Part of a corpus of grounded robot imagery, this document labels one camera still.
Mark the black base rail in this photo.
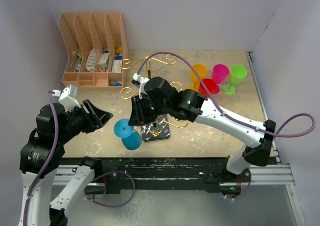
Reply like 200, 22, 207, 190
97, 157, 252, 195

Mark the white red medicine box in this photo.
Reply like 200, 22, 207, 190
97, 53, 110, 69

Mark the white blue labelled box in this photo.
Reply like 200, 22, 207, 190
111, 56, 123, 73

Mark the yellow round object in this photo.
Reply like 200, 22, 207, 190
115, 45, 123, 54

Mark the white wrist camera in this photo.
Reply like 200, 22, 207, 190
49, 84, 81, 111
131, 73, 149, 99

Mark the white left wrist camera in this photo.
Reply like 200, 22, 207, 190
49, 84, 81, 111

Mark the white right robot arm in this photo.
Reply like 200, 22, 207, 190
128, 74, 276, 181

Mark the green plastic wine glass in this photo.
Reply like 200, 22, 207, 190
222, 65, 248, 95

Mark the blue plastic wine glass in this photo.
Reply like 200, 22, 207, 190
113, 119, 142, 150

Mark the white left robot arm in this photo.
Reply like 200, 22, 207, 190
19, 99, 113, 225

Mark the grey blue small bottle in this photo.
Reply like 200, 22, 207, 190
109, 80, 122, 87

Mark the white printed label packet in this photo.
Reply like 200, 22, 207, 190
85, 48, 97, 72

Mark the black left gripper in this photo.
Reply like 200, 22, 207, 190
57, 98, 113, 142

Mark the red plastic wine glass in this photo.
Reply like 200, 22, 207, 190
198, 78, 217, 98

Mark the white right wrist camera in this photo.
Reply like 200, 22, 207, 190
131, 73, 149, 99

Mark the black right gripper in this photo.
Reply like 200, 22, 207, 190
128, 93, 170, 126

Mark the peach plastic desk organizer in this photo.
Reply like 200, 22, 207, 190
58, 12, 129, 91

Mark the orange plastic wine glass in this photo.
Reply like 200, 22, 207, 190
188, 64, 208, 91

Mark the pink plastic wine glass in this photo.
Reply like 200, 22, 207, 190
211, 64, 230, 94

